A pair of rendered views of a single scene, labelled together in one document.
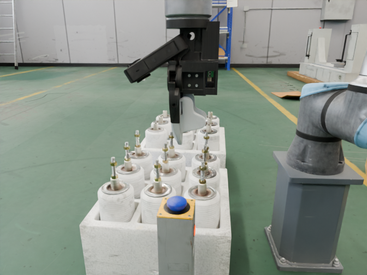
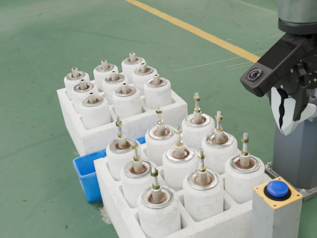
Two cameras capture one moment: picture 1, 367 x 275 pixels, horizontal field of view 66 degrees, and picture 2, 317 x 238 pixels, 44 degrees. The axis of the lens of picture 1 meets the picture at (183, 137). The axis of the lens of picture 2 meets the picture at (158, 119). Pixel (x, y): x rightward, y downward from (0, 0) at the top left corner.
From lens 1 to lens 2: 0.54 m
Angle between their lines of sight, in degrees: 28
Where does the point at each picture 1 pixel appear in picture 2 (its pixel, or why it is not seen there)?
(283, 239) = (300, 173)
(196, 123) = (309, 113)
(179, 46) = (306, 49)
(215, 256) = not seen: hidden behind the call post
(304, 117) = not seen: hidden behind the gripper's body
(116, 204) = (173, 214)
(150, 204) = (209, 198)
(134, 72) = (266, 86)
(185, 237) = (296, 215)
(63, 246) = not seen: outside the picture
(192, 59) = (309, 56)
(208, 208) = (261, 176)
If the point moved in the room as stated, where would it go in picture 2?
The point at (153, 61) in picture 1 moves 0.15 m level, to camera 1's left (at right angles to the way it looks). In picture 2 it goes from (283, 70) to (204, 101)
